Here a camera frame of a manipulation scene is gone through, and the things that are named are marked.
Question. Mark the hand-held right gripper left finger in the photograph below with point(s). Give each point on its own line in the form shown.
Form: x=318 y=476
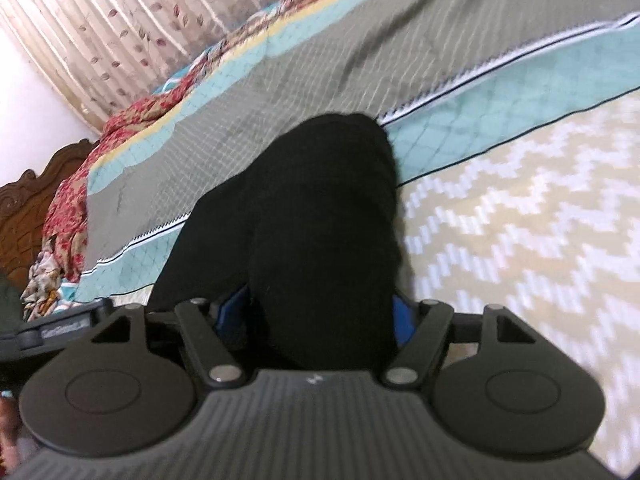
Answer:
x=234 y=312

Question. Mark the floral beige curtain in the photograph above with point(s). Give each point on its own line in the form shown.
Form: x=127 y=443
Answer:
x=125 y=20

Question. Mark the carved wooden headboard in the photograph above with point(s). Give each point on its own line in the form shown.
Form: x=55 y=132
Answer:
x=30 y=200

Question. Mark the black pants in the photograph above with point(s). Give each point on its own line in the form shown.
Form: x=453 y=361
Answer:
x=320 y=240

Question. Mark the patterned teal grey bedsheet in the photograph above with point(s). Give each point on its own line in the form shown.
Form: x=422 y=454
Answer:
x=450 y=135

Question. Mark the red floral blanket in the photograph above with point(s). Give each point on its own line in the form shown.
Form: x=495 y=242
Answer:
x=145 y=115

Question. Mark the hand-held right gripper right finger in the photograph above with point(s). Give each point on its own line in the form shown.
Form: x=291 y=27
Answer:
x=403 y=317

